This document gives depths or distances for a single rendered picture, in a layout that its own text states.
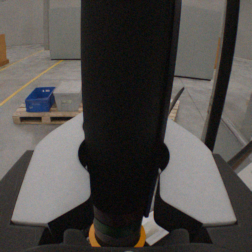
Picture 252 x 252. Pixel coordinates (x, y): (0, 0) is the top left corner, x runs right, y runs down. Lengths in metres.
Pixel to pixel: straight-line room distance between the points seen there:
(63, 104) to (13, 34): 11.84
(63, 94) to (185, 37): 3.74
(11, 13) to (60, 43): 7.68
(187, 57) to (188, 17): 1.10
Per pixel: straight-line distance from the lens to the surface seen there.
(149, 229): 0.20
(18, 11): 14.45
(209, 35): 5.90
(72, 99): 3.15
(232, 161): 0.28
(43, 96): 3.89
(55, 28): 7.70
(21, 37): 14.38
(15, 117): 3.45
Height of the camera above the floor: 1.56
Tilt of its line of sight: 30 degrees down
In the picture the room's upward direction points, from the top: 3 degrees clockwise
